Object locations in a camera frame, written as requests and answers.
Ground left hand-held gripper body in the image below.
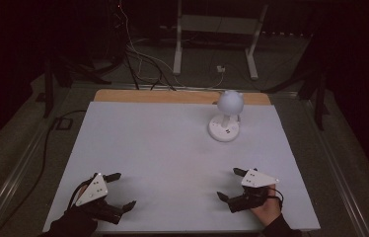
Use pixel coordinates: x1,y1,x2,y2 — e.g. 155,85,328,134
69,172,124,225

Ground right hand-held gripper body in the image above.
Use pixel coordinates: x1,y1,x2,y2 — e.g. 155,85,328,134
227,168,280,214

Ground white round table lamp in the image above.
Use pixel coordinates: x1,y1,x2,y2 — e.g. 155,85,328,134
207,89,245,143

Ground person's right hand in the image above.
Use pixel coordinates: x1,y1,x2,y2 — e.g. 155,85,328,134
251,184,283,227

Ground person's left hand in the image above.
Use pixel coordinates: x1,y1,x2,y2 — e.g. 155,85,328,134
61,185,99,231

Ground white table mat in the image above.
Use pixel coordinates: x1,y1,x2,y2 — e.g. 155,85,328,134
42,101,321,233

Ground black tripod stand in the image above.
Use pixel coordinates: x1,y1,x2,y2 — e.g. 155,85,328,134
36,52,113,119
260,55,331,131

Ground white metal stand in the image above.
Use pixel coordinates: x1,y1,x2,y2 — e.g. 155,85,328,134
172,0,269,81

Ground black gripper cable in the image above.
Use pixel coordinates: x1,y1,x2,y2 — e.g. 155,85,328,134
266,188,285,212

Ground long black floor cable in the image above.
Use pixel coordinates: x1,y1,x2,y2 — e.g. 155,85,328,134
0,109,88,237

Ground small black floor bracket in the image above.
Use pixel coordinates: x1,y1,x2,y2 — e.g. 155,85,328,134
53,118,74,131

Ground black cable bundle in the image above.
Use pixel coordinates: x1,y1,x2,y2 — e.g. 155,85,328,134
123,45,178,92

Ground white cable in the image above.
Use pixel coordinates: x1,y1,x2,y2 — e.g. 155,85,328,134
117,0,226,91

